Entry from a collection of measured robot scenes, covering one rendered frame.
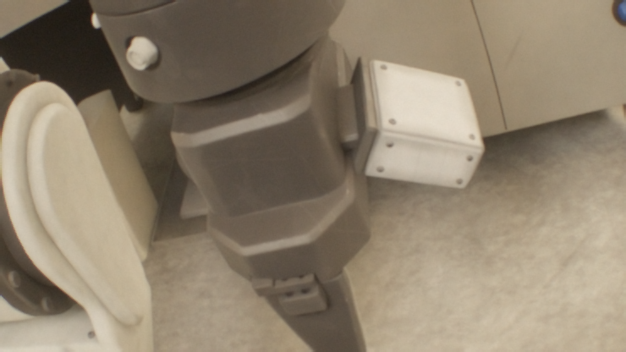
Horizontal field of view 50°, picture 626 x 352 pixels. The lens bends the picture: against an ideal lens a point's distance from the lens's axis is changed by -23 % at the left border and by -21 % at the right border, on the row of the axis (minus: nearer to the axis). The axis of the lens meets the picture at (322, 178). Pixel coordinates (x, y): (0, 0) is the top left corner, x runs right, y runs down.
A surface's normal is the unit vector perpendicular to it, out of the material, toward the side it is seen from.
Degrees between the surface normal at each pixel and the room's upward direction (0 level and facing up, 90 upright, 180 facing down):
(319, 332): 101
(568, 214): 0
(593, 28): 90
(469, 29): 90
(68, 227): 90
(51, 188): 90
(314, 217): 11
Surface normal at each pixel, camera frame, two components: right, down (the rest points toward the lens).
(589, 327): -0.29, -0.79
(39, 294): 0.96, -0.22
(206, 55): 0.05, 0.71
